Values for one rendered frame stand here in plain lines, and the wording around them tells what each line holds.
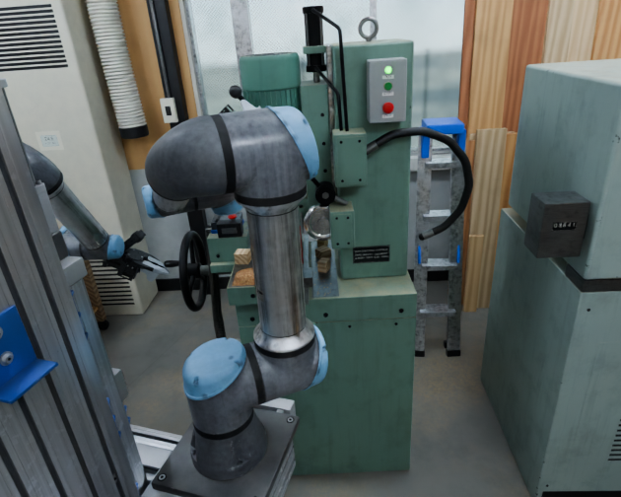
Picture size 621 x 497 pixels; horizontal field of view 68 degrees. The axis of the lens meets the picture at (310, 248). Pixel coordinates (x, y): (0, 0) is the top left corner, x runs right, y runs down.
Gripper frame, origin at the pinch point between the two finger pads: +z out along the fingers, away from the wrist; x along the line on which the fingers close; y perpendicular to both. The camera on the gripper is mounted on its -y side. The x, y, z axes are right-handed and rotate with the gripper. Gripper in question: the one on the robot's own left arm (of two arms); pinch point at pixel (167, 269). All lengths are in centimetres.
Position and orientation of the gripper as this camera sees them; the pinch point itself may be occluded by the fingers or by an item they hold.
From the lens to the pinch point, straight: 160.9
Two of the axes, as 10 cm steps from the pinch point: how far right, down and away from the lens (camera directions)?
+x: -0.4, 3.7, -9.3
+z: 9.0, 4.2, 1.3
